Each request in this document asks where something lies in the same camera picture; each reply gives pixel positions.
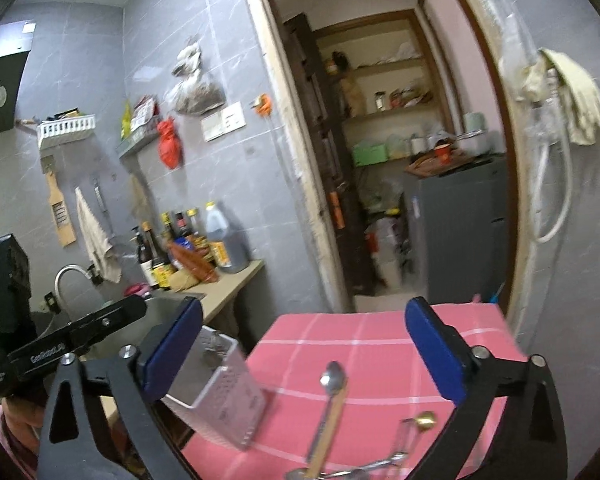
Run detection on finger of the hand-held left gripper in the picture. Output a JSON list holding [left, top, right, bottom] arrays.
[[69, 295, 148, 358]]

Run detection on black range hood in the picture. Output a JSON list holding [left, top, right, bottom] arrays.
[[0, 20, 36, 141]]

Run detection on beige food bag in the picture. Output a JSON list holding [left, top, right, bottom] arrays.
[[172, 267, 201, 291]]

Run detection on clear bag of dried goods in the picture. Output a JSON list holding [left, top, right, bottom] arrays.
[[165, 67, 227, 116]]

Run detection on wooden cutting board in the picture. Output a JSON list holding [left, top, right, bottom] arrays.
[[405, 152, 481, 177]]

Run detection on wooden pantry shelving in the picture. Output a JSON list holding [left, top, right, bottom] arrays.
[[312, 10, 461, 171]]

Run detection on metal wire utensil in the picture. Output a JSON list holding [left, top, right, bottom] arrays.
[[285, 451, 410, 480]]

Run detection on pink checked tablecloth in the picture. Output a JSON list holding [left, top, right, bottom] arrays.
[[180, 301, 531, 480]]

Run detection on white wall basket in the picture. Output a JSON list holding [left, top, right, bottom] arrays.
[[36, 115, 97, 150]]

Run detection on white pot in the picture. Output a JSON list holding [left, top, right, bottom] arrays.
[[455, 130, 486, 158]]

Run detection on red-brown sauce pouch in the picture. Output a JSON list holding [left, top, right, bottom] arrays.
[[167, 240, 220, 283]]

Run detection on beige hanging towel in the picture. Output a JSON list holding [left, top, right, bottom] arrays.
[[75, 186, 122, 283]]

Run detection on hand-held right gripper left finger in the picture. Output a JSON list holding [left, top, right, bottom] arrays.
[[39, 296, 204, 480]]

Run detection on dark brown door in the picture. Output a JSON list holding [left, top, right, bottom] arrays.
[[282, 12, 376, 296]]

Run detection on brown hanging loofah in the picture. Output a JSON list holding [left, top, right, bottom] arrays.
[[130, 175, 153, 221]]

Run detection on white perforated utensil holder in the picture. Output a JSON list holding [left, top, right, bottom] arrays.
[[164, 325, 268, 452]]

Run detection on white power cable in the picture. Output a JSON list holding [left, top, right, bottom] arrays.
[[267, 114, 301, 181]]

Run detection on green box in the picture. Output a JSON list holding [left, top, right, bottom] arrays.
[[352, 140, 388, 167]]

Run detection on soy sauce bottle yellow label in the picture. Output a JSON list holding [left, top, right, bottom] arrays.
[[142, 222, 173, 291]]

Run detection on beige rubber gloves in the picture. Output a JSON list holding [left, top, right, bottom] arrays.
[[517, 47, 600, 147]]

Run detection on hanging metal utensil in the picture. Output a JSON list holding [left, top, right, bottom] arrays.
[[94, 175, 116, 241]]

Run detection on grey wall shelf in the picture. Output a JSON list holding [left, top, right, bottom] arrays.
[[117, 130, 161, 158]]

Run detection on metal spoon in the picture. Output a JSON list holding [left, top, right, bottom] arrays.
[[306, 361, 348, 465]]

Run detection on person's left forearm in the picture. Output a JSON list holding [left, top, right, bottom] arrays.
[[0, 402, 41, 480]]

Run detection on grey fridge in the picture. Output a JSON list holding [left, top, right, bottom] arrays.
[[405, 155, 508, 306]]

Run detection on white sack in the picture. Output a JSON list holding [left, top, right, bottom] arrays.
[[375, 217, 406, 288]]

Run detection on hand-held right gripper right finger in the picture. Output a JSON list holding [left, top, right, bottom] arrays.
[[404, 296, 569, 480]]

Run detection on large dark vinegar jug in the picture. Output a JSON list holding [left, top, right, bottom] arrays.
[[205, 201, 250, 275]]

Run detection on brown paper bag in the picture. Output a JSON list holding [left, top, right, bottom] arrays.
[[342, 72, 366, 113]]

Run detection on red white packet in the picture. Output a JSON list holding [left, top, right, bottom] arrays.
[[130, 96, 160, 133]]

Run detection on red plastic bag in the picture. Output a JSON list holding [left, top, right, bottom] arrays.
[[156, 117, 183, 170]]

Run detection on long wooden-handled utensil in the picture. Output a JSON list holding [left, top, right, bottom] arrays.
[[307, 392, 345, 478]]

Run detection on white grey hanging bag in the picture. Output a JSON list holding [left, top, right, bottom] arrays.
[[172, 42, 202, 76]]

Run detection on white hose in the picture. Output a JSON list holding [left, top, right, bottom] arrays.
[[527, 105, 573, 245]]

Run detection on wooden grater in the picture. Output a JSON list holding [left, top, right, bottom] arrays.
[[42, 157, 77, 247]]

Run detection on small brass-head ladle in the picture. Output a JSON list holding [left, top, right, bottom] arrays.
[[391, 411, 438, 466]]

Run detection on stainless steel sink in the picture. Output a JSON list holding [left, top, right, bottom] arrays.
[[55, 292, 206, 361]]

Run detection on dark pump bottle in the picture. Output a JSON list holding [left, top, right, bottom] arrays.
[[134, 225, 153, 288]]

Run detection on white wall socket panel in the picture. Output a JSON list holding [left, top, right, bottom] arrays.
[[201, 101, 246, 142]]

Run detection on chrome faucet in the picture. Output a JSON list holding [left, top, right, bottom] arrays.
[[54, 264, 95, 313]]

